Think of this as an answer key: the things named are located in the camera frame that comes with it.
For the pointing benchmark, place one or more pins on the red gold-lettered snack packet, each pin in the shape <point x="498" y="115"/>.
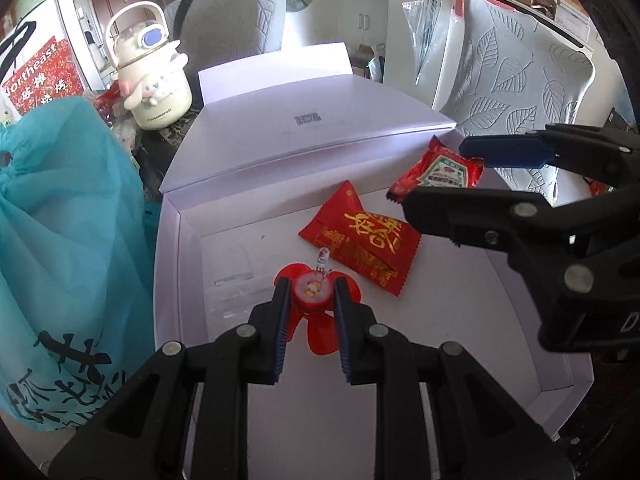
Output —
<point x="350" y="240"/>

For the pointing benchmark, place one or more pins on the white counter cabinet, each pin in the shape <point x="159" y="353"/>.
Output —
<point x="395" y="50"/>

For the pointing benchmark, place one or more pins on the white cardboard box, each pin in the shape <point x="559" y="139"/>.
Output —
<point x="275" y="140"/>

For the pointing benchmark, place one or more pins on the red flower-shaped toy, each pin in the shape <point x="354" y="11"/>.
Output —
<point x="312" y="292"/>

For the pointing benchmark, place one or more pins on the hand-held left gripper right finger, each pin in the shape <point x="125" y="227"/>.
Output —
<point x="345" y="335"/>

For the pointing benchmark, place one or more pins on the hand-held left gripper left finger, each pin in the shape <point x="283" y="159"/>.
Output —
<point x="280" y="335"/>

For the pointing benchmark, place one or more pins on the clear plastic piece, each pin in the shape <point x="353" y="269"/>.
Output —
<point x="232" y="279"/>

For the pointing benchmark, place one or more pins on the small red sauce packet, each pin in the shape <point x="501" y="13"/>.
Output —
<point x="440" y="170"/>

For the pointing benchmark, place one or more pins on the chair with grey leaf cover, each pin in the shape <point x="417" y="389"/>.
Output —
<point x="235" y="20"/>
<point x="515" y="85"/>

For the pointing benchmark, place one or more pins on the clear folded umbrella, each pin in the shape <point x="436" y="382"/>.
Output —
<point x="425" y="25"/>

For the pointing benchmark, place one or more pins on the white cartoon kettle bottle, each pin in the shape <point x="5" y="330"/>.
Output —
<point x="155" y="95"/>

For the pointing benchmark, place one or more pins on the white wardrobe cabinet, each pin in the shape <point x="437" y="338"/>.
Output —
<point x="340" y="20"/>

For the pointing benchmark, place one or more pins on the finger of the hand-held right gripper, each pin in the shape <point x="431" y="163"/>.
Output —
<point x="475" y="210"/>
<point x="505" y="152"/>

